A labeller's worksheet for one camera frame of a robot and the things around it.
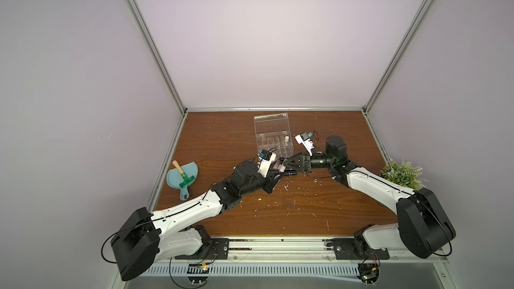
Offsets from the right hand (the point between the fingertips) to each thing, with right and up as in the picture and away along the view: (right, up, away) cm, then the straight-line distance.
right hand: (286, 160), depth 73 cm
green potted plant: (+45, -5, +1) cm, 45 cm away
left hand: (-1, -5, +1) cm, 5 cm away
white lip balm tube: (+3, +6, +26) cm, 27 cm away
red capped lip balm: (-2, -3, +1) cm, 4 cm away
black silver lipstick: (+4, -9, +18) cm, 21 cm away
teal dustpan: (-51, -12, +19) cm, 56 cm away
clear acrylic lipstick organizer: (-4, +9, +23) cm, 25 cm away
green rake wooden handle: (-45, -12, +17) cm, 49 cm away
